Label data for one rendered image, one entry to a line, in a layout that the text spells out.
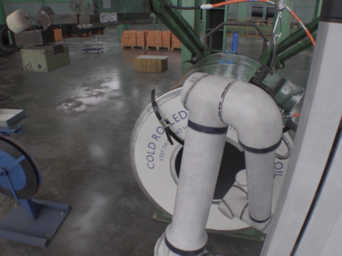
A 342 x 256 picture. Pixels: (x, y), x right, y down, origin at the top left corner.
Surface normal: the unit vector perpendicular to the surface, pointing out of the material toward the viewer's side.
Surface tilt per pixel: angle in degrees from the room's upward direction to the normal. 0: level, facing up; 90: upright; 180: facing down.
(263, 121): 81
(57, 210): 0
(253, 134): 102
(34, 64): 89
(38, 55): 89
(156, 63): 90
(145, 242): 0
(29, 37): 90
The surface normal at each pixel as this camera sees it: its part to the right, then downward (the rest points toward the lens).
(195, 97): -0.72, 0.16
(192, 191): -0.32, 0.28
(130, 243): 0.00, -0.90
